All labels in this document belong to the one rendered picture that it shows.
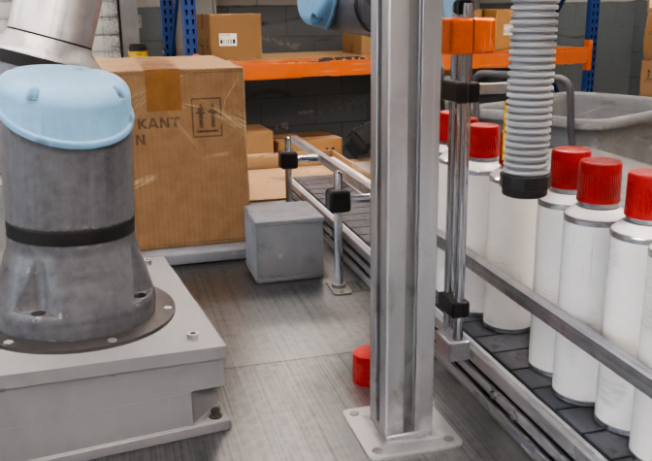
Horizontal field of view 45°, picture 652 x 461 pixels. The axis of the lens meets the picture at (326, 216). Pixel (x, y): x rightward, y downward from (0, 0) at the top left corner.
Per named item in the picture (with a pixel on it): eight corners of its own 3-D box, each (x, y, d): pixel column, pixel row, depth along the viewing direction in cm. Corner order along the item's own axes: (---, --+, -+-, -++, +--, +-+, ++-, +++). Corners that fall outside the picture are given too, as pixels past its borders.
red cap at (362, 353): (387, 374, 83) (387, 345, 82) (382, 388, 80) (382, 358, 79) (355, 371, 83) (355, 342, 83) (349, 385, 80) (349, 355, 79)
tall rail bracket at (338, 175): (382, 287, 108) (382, 170, 104) (331, 293, 106) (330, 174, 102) (374, 279, 111) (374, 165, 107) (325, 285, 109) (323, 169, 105)
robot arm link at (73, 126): (18, 239, 66) (8, 75, 62) (-14, 204, 76) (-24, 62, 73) (155, 222, 72) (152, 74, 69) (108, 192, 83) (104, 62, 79)
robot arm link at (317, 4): (346, -41, 91) (418, -23, 97) (296, -38, 100) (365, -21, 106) (337, 28, 92) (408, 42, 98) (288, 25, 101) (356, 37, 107)
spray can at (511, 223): (543, 328, 81) (556, 132, 76) (504, 339, 79) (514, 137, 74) (510, 312, 86) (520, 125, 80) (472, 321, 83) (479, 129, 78)
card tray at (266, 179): (372, 192, 162) (372, 174, 161) (247, 202, 155) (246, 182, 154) (332, 165, 190) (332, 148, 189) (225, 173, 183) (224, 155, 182)
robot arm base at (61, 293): (180, 324, 74) (179, 223, 72) (15, 358, 66) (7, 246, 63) (122, 278, 86) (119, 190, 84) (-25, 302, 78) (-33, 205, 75)
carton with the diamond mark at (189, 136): (250, 241, 123) (244, 66, 116) (91, 256, 116) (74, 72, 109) (220, 198, 151) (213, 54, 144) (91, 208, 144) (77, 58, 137)
